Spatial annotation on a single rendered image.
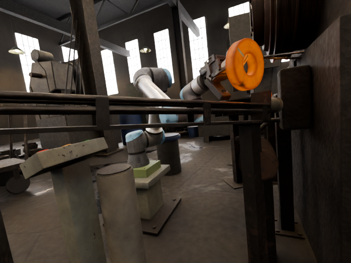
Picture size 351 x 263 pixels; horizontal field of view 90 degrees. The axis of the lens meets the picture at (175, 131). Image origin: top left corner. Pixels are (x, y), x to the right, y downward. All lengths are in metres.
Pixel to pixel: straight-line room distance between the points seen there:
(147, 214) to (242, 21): 3.53
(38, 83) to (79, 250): 5.81
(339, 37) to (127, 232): 0.80
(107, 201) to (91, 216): 0.17
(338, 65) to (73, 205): 0.87
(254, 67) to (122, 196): 0.59
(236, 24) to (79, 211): 3.71
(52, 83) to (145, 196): 5.10
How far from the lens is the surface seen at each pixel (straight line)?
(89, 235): 0.79
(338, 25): 0.65
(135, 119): 4.26
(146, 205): 1.21
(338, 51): 0.64
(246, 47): 0.62
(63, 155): 0.63
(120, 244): 0.68
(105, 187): 0.60
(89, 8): 4.16
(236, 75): 0.56
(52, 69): 5.95
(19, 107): 0.34
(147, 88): 0.87
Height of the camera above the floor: 0.69
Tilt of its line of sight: 7 degrees down
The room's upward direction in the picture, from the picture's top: 7 degrees counter-clockwise
